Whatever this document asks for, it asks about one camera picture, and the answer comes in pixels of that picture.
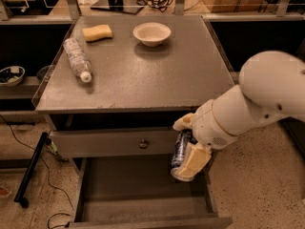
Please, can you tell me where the white bowl with items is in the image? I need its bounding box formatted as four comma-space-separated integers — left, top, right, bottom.
0, 66, 25, 86

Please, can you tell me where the open middle drawer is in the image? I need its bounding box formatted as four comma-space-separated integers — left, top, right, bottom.
69, 155, 233, 229

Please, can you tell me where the blue pepsi can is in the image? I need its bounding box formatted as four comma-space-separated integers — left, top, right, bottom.
171, 130, 193, 182

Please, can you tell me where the black monitor stand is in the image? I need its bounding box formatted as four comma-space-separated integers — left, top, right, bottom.
91, 0, 143, 14

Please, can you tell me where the grey drawer cabinet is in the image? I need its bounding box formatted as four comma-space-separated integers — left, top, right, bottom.
31, 14, 249, 229

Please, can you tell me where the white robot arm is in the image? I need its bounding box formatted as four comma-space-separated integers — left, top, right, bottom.
171, 51, 305, 182

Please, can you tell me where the closed top drawer with knob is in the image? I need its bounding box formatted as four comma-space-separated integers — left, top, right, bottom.
51, 127, 177, 158

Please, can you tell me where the black bar on floor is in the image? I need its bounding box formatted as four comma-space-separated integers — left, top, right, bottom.
14, 132, 48, 208

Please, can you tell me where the white paper bowl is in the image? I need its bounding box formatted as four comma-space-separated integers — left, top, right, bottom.
133, 22, 172, 47

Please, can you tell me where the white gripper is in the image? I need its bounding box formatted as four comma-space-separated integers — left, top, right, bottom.
173, 99, 237, 179

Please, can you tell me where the black floor cable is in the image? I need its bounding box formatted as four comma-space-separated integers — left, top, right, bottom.
0, 114, 75, 229

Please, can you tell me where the yellow sponge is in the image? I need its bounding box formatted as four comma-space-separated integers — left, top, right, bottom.
82, 25, 112, 42

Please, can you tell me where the clear plastic water bottle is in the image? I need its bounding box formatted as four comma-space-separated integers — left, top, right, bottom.
63, 38, 92, 83

